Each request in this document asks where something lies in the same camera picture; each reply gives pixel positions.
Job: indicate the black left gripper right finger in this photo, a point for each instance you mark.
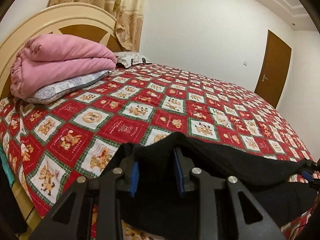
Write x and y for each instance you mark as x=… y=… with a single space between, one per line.
x=215 y=208

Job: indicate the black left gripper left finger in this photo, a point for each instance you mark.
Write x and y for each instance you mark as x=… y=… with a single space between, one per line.
x=71 y=216

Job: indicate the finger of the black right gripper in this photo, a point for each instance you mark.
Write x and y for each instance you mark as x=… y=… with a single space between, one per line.
x=307 y=171

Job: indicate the black pants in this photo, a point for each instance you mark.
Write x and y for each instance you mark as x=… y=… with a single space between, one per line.
x=147 y=196

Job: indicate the red patchwork bear bedspread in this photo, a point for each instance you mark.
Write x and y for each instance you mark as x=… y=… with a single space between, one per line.
x=49 y=146

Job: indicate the grey floral pillow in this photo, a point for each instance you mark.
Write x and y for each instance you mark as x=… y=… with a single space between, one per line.
x=54 y=91

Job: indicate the brown wooden door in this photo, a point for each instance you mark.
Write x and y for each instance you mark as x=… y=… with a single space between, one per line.
x=275 y=66

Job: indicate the white patterned far pillow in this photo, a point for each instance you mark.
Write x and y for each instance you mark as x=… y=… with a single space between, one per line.
x=127 y=59

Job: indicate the pink folded blanket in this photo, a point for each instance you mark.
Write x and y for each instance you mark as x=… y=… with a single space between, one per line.
x=50 y=58

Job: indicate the cream wooden headboard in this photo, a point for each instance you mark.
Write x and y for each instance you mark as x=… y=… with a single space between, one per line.
x=78 y=19

